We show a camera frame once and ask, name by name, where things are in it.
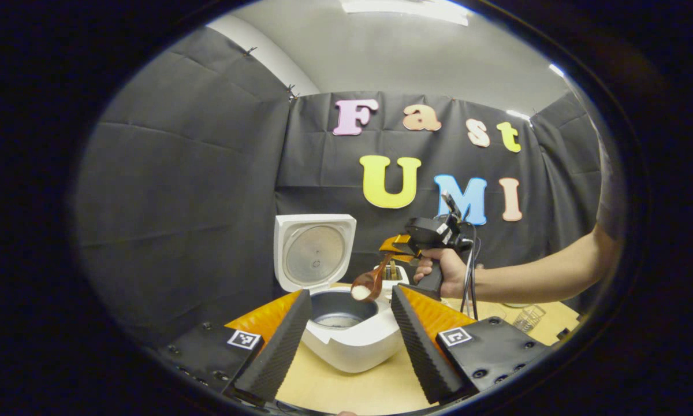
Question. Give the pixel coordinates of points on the white rice cooker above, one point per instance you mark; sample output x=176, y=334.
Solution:
x=352, y=346

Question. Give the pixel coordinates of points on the person's grey shirt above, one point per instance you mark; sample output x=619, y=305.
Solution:
x=612, y=190

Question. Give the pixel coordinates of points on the white chopstick holder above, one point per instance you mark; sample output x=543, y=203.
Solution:
x=401, y=277

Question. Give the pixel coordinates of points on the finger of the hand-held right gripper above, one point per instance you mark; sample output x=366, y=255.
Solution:
x=398, y=248

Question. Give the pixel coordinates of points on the small ceiling light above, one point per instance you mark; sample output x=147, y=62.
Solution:
x=556, y=70

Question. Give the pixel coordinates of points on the clear glass cup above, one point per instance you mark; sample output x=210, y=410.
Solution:
x=528, y=319

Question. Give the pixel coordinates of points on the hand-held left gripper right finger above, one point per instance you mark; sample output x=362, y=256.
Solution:
x=421, y=352

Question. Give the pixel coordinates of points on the brown wooden spoon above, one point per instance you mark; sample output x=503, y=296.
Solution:
x=372, y=283

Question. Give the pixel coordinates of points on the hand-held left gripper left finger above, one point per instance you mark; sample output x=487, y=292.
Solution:
x=280, y=352

